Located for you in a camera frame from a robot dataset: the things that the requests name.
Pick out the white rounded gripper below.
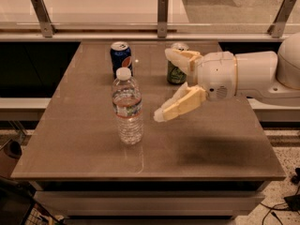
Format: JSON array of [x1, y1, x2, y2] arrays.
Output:
[[154, 48, 237, 123]]

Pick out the clear plastic water bottle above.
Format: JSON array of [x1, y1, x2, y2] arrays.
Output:
[[112, 67, 143, 145]]

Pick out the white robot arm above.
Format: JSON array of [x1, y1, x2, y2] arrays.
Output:
[[154, 33, 300, 122]]

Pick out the green soda can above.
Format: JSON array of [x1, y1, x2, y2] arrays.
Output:
[[167, 42, 189, 85]]

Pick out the blue Pepsi soda can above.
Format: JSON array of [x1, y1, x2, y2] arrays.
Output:
[[110, 41, 132, 76]]

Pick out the glass railing panel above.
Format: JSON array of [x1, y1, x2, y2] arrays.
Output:
[[0, 0, 300, 35]]

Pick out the brown bin at left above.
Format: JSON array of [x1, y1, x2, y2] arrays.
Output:
[[0, 140, 22, 178]]

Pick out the middle metal railing bracket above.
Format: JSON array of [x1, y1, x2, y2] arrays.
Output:
[[157, 0, 169, 38]]

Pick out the metal railing bracket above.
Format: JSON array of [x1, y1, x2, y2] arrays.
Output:
[[157, 0, 169, 38], [30, 0, 55, 38], [267, 0, 297, 38]]

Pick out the right metal railing bracket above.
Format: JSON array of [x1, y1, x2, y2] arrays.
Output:
[[267, 0, 297, 38]]

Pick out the left metal railing bracket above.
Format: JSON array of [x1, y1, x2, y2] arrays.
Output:
[[30, 0, 55, 38]]

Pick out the black cables on floor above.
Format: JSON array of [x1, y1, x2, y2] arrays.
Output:
[[258, 167, 300, 225]]

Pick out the black wire basket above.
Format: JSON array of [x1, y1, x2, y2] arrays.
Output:
[[0, 183, 67, 225]]

